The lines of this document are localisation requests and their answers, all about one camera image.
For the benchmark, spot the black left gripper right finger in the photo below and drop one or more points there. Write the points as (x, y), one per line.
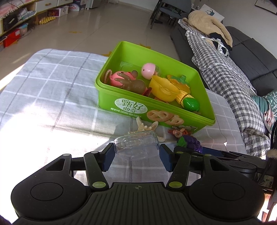
(177, 163)

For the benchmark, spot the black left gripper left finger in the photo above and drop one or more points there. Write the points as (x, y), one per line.
(96, 163)

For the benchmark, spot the clear plastic case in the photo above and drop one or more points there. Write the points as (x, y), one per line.
(137, 146)

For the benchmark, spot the yellow toy pot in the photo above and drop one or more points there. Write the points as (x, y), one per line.
(163, 89)

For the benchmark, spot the amber rubber hand toy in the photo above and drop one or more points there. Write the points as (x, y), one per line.
(136, 86)

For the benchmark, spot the pink capsule toy egg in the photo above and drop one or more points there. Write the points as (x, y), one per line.
(149, 70)

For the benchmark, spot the purple toy grapes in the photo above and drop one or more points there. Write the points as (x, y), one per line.
(190, 142)

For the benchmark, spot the small cartoon figurine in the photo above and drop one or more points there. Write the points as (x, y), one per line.
(182, 131)

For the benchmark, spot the pale starfish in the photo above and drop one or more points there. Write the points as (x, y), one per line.
(141, 127)

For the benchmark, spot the toy corn cob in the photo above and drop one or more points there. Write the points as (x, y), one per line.
(187, 101)

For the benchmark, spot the teal patterned pillow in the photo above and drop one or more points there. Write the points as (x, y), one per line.
(267, 107)

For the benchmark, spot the grey checked tablecloth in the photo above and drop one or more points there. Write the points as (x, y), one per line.
(50, 107)

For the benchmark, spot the orange toy pumpkin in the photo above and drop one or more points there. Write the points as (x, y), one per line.
(179, 82)

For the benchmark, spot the pink rubber pig toy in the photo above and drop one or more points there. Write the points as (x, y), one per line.
(109, 78)

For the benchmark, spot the green plastic cookie box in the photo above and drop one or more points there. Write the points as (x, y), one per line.
(128, 57)

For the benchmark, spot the checked grey blanket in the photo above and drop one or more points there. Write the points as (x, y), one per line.
(225, 78)

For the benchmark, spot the dark grey sofa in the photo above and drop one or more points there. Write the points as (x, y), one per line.
(258, 64)

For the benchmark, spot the beige plush blanket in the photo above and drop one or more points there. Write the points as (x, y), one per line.
(207, 24)

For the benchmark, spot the red box on floor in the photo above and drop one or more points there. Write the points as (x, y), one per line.
(12, 37)

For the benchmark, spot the yellow toy on floor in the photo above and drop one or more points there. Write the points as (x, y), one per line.
(46, 19)

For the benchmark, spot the dark chair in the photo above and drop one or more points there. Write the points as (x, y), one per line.
(175, 9)

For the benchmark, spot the white printed carton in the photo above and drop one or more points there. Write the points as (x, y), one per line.
(58, 12)

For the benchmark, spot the white drawer tv cabinet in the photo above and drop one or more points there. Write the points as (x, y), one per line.
(9, 8)

